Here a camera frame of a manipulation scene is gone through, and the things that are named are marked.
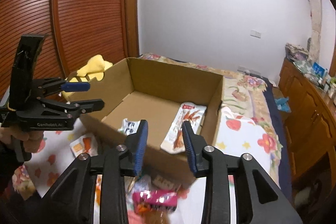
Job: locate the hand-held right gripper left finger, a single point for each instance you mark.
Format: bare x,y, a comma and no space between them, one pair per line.
140,145

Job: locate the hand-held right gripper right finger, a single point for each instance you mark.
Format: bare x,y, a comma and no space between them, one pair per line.
188,145

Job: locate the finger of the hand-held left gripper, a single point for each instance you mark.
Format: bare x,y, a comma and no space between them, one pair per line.
89,106
76,86

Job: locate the pink snack packet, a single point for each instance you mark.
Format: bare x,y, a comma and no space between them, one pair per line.
155,200

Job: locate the brown cardboard box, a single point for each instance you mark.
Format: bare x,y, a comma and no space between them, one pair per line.
168,77

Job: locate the person's left hand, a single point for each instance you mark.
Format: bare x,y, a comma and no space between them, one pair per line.
35,140

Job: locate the white packet with red sticks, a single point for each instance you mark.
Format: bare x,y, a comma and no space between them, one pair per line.
181,129

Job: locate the white and blue snack packet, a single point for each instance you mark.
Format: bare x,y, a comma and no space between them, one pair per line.
128,127

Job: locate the yellow plush toy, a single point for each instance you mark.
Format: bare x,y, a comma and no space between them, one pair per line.
94,65

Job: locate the orange and white snack packet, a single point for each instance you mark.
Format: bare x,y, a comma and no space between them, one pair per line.
82,146

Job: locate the white packet with brown print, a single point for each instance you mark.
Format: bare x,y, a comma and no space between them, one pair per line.
164,182

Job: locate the brown louvered wooden wardrobe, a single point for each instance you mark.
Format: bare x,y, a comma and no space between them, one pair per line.
86,3

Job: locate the blue cloth item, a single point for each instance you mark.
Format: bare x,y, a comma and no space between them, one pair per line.
283,104

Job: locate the brown wooden cabinet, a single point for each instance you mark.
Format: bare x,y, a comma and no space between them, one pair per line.
307,113

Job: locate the stack of printed papers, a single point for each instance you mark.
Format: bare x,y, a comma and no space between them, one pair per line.
296,52

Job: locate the blue card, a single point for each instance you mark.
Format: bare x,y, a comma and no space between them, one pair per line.
319,69

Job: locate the wall socket strip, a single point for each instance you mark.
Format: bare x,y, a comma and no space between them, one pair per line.
248,70

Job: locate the white wall switch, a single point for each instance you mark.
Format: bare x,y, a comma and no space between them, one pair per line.
255,33

